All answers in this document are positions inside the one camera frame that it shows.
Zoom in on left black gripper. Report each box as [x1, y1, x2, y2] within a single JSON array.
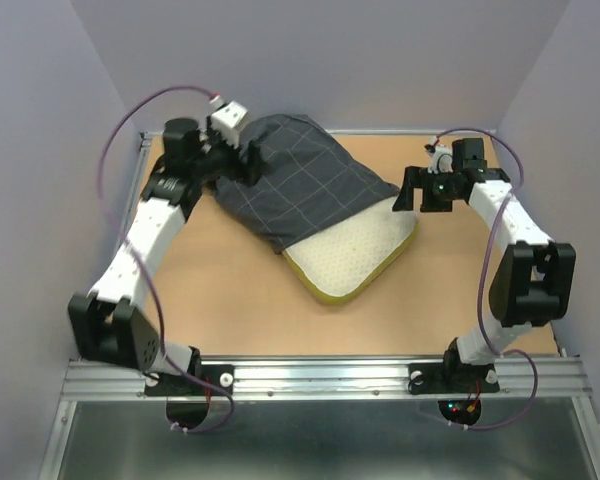
[[195, 117, 272, 191]]

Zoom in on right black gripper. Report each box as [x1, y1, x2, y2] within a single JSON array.
[[390, 166, 461, 212]]

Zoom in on dark grey checked pillowcase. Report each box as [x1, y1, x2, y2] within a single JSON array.
[[211, 114, 399, 253]]

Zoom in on white pillow yellow edge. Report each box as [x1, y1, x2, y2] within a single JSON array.
[[283, 197, 418, 305]]

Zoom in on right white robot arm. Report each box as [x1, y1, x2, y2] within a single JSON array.
[[392, 136, 576, 394]]

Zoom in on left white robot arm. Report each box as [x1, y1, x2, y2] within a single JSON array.
[[68, 109, 264, 394]]

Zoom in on metal front panel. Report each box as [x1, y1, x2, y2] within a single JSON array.
[[43, 398, 600, 479]]

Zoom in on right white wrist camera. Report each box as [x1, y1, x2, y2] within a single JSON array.
[[424, 140, 453, 174]]

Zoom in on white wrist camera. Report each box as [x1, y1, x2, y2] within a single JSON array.
[[424, 140, 453, 174], [209, 95, 249, 148]]

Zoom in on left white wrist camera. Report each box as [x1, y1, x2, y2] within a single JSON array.
[[209, 95, 249, 148]]

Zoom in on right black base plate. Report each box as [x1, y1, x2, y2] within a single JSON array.
[[407, 361, 500, 396]]

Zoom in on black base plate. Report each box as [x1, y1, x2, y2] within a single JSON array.
[[407, 361, 500, 396], [144, 363, 235, 397]]

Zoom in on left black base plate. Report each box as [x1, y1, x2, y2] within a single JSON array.
[[144, 363, 235, 397]]

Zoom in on aluminium frame rail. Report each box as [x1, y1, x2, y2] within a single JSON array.
[[62, 130, 594, 401]]

